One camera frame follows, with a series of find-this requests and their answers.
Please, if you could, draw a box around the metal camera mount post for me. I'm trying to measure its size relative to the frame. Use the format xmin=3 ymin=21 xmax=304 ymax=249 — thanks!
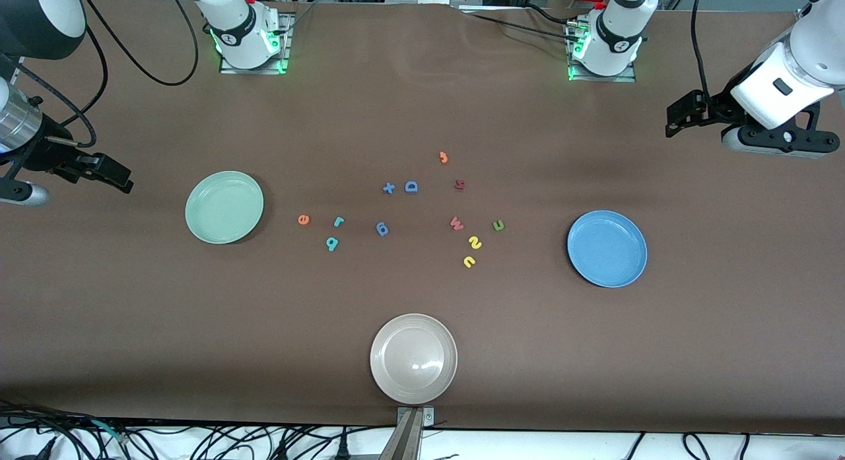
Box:
xmin=380 ymin=406 xmax=436 ymax=460

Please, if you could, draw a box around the brown table cover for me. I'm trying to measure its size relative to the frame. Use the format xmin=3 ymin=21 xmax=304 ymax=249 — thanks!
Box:
xmin=0 ymin=0 xmax=845 ymax=434

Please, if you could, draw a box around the white plate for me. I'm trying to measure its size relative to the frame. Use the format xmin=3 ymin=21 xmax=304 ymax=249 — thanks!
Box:
xmin=370 ymin=313 xmax=458 ymax=405

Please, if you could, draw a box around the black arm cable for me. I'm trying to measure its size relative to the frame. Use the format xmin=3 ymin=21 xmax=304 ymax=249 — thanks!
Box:
xmin=78 ymin=0 xmax=200 ymax=86
xmin=691 ymin=0 xmax=714 ymax=104

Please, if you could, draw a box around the pale green plate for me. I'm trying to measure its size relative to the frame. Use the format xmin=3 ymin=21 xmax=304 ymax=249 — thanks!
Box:
xmin=185 ymin=170 xmax=265 ymax=245

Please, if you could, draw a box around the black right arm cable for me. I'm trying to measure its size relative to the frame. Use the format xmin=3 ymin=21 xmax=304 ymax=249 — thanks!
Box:
xmin=78 ymin=0 xmax=200 ymax=86

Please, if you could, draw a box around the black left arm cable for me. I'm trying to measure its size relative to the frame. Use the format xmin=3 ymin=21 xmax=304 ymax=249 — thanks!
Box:
xmin=691 ymin=0 xmax=714 ymax=104

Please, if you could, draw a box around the teal cable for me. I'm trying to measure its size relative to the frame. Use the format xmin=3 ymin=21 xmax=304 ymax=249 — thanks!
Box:
xmin=89 ymin=418 xmax=127 ymax=442

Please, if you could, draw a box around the blue plate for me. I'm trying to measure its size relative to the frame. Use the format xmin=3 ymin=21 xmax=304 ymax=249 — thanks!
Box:
xmin=566 ymin=210 xmax=648 ymax=288

